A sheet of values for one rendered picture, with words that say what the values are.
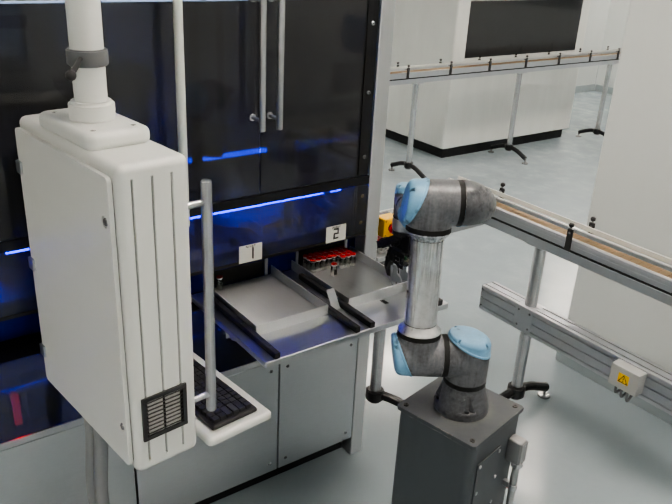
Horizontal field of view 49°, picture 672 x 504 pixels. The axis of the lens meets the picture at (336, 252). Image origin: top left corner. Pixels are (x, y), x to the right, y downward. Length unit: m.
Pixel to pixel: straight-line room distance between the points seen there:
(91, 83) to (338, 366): 1.58
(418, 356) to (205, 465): 1.06
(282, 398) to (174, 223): 1.30
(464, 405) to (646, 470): 1.51
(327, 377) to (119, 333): 1.34
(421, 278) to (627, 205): 1.83
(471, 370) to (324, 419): 1.07
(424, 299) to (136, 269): 0.74
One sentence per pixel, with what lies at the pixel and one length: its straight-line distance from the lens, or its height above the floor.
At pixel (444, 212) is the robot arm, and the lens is 1.83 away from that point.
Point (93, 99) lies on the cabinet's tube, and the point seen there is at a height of 1.63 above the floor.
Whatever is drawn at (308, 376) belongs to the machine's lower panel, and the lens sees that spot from 2.79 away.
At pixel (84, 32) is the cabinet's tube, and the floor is 1.77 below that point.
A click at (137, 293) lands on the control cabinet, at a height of 1.27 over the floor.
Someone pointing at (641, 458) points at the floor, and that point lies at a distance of 3.50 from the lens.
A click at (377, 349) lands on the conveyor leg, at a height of 0.35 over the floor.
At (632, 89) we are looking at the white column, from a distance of 3.51.
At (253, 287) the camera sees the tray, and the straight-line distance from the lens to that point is 2.48.
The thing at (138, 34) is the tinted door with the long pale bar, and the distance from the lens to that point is 2.08.
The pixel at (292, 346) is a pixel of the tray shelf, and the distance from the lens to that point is 2.16.
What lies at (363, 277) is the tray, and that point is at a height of 0.88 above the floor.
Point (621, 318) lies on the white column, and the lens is 3.73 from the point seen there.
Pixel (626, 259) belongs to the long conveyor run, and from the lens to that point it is 2.92.
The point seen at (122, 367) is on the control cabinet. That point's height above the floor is 1.09.
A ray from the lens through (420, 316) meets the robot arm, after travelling 1.93.
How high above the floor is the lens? 1.99
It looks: 24 degrees down
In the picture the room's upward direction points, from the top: 3 degrees clockwise
